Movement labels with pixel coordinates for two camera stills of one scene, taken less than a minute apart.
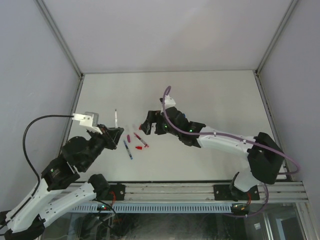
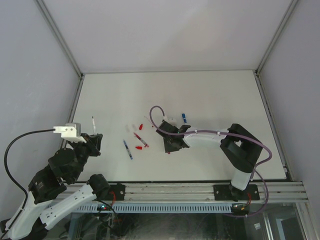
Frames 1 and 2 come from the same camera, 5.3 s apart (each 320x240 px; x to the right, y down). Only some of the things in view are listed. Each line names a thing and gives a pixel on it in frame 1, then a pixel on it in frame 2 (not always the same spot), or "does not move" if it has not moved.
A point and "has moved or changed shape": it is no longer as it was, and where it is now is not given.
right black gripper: [155, 123] to [167, 136]
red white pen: [145, 145] does not move
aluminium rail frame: [270, 193] does not move
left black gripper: [108, 137] to [94, 143]
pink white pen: [116, 120] has moved or changed shape
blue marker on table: [128, 150] does not move
